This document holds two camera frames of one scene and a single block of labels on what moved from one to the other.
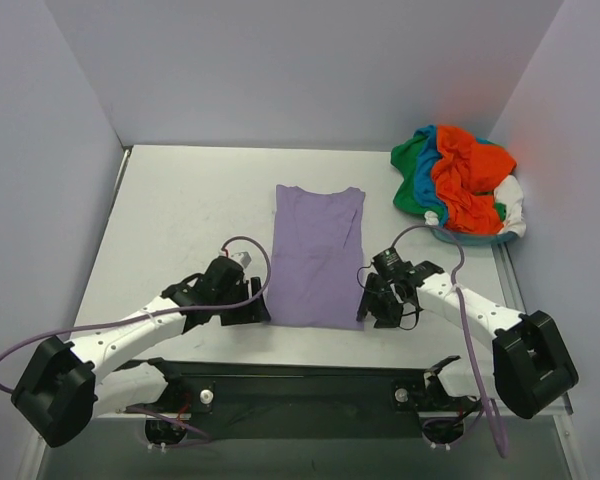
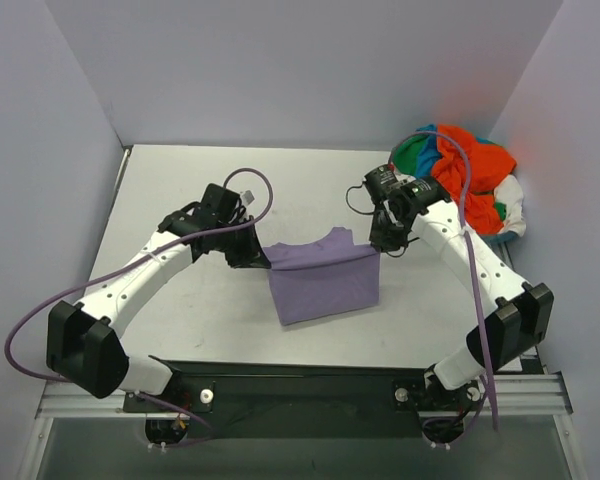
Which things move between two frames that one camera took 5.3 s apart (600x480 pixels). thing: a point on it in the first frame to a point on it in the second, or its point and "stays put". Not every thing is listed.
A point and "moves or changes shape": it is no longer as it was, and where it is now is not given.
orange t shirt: [466, 176] stays put
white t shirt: [507, 192] stays put
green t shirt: [403, 160] stays put
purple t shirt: [316, 273] moves or changes shape
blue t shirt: [428, 152] stays put
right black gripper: [376, 302] to [387, 236]
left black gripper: [252, 302] to [247, 245]
